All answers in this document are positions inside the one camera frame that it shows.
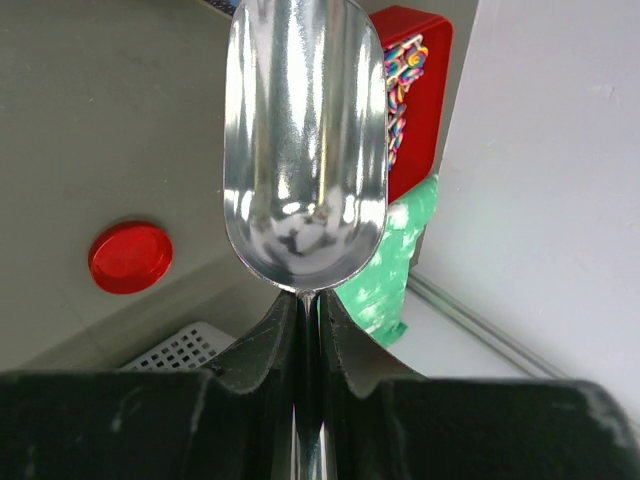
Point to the green white cloth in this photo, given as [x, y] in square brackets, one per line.
[374, 298]

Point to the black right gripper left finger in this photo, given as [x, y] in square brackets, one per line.
[231, 419]

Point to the metal scoop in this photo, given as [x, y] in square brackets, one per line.
[305, 169]

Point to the white laundry basket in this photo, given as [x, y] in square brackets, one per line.
[191, 347]

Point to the red round lid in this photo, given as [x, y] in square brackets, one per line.
[130, 257]

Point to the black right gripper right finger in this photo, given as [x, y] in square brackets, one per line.
[387, 421]

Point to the red box of lollipops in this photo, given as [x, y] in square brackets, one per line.
[417, 49]

